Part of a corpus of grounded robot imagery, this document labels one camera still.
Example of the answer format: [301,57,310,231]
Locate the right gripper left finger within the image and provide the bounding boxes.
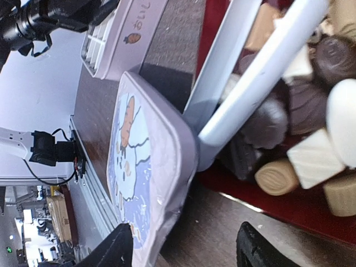
[75,223,131,267]

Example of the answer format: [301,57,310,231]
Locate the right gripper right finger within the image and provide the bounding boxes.
[236,221,295,267]

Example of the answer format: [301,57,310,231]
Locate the red chocolate tray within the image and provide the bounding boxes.
[194,0,356,247]

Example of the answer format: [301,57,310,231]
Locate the lilac bunny tin lid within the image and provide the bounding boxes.
[106,72,198,266]

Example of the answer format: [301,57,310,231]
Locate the white metal tongs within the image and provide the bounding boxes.
[183,0,329,171]

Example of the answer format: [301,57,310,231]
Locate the lilac tin box with dividers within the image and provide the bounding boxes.
[81,0,167,81]

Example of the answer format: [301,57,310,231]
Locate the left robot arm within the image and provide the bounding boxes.
[1,1,118,165]

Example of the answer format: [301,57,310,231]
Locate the dark shell chocolate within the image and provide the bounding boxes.
[289,80,328,135]

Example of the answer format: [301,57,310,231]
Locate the white oval chocolate in tray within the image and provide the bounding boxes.
[326,78,355,169]

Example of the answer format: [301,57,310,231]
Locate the front aluminium rail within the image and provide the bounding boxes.
[70,116,118,239]

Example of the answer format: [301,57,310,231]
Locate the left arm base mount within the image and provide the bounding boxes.
[69,115,87,184]

